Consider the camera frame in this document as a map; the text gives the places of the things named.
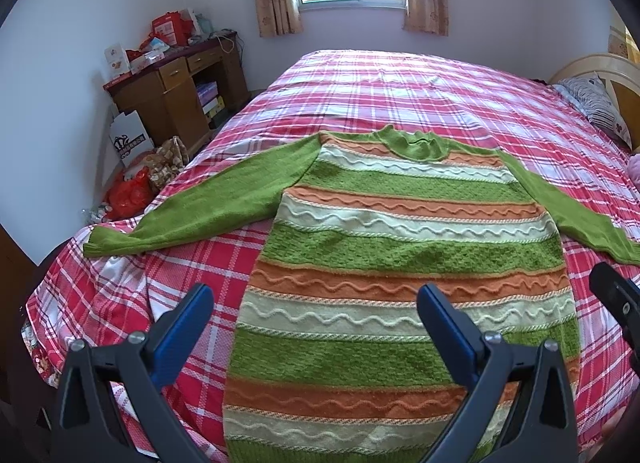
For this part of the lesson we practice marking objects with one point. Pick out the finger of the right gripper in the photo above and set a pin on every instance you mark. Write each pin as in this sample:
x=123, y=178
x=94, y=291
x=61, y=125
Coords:
x=620, y=297

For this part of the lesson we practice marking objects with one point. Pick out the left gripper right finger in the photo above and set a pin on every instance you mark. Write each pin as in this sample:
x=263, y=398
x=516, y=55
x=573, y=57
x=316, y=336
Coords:
x=541, y=423

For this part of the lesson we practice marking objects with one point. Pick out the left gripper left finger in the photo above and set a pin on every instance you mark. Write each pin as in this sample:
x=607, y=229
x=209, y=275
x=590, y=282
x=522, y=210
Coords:
x=87, y=426

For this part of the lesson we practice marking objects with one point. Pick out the green orange striped knit sweater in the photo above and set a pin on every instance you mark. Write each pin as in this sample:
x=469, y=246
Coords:
x=330, y=361

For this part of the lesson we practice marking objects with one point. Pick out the pink fluffy garment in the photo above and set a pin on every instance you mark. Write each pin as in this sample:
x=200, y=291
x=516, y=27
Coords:
x=633, y=170

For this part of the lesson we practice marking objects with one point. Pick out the striped grey pillow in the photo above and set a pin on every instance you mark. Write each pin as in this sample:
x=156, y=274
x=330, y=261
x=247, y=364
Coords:
x=589, y=96

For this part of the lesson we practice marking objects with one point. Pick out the red plastic bag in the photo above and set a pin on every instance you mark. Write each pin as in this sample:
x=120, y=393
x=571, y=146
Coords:
x=129, y=195

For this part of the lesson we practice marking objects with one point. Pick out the light wooden headboard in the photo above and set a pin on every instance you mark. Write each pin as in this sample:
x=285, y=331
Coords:
x=621, y=80

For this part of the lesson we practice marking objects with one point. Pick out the red plaid bed sheet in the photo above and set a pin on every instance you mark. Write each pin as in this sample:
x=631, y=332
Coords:
x=102, y=300

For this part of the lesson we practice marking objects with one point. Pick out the brown floral bag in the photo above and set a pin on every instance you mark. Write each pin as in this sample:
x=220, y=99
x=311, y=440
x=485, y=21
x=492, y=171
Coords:
x=166, y=162

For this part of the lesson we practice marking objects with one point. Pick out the white paper shopping bag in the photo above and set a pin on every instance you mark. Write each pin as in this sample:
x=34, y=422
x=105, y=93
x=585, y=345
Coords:
x=129, y=137

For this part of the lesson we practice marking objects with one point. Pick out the brown wooden desk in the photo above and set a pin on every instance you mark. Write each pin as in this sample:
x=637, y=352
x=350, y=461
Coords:
x=164, y=93

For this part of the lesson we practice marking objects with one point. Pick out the white card box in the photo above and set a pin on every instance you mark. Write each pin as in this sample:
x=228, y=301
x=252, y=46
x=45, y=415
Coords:
x=117, y=60

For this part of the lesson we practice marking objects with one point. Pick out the red gift box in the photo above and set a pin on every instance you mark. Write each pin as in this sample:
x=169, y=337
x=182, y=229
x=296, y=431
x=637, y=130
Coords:
x=172, y=29

